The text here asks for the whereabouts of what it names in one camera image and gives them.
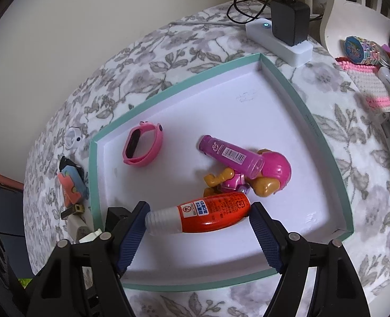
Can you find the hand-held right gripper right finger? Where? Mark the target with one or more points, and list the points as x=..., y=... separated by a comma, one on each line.
x=267, y=234

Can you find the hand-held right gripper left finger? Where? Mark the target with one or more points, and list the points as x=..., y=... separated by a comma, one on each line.
x=133, y=234

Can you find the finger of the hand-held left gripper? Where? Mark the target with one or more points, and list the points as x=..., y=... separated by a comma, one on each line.
x=115, y=218

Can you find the gold patterned lighter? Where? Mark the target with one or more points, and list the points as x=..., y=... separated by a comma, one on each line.
x=74, y=210

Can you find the orange glue bottle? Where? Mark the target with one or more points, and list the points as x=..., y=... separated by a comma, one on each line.
x=208, y=214

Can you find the salmon carrot knife toy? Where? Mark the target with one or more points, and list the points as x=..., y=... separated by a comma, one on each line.
x=64, y=180

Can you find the pink toy dog figure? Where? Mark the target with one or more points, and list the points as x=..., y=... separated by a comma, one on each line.
x=277, y=168

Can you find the pink wrist watch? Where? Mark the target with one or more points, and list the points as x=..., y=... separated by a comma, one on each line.
x=133, y=145

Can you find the purple glue stick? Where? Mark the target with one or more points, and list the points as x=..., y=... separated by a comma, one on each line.
x=231, y=155

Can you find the white tray with green rim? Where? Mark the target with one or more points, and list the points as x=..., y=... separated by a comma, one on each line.
x=188, y=112

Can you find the white square box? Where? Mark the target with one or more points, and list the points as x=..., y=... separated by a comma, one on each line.
x=76, y=229

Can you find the green packet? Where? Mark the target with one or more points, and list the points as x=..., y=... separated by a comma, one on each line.
x=24, y=282

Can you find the dark blue cabinet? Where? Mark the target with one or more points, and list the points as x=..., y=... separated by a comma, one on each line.
x=0, y=204

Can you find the white power strip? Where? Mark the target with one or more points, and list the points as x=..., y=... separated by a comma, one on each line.
x=297, y=56

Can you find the pink crochet mat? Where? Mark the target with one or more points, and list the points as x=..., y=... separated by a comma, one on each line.
x=369, y=82

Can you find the colourful round tin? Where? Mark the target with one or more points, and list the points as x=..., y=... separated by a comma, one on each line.
x=356, y=48

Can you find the black power brick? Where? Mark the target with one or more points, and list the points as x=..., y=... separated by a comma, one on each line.
x=289, y=23

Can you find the white wooden furniture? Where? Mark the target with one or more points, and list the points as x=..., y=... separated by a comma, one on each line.
x=346, y=16

